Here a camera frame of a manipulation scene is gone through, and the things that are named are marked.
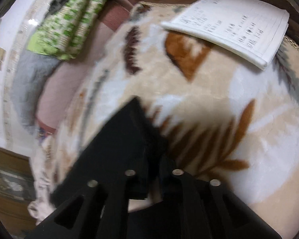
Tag black pants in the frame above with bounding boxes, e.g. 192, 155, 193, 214
50, 96, 178, 208

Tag beige crumpled sheet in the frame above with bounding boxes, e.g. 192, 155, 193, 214
27, 136, 56, 225

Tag wooden glass-panel door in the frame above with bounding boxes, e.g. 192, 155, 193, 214
0, 148, 36, 238

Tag leaf-patterned plush blanket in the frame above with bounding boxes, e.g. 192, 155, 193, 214
40, 4, 299, 238

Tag grey quilted blanket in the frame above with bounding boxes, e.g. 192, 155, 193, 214
10, 49, 61, 134

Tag green patterned folded cloth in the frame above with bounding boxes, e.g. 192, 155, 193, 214
27, 0, 107, 61

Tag white paper notebook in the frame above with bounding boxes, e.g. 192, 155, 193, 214
161, 0, 290, 70

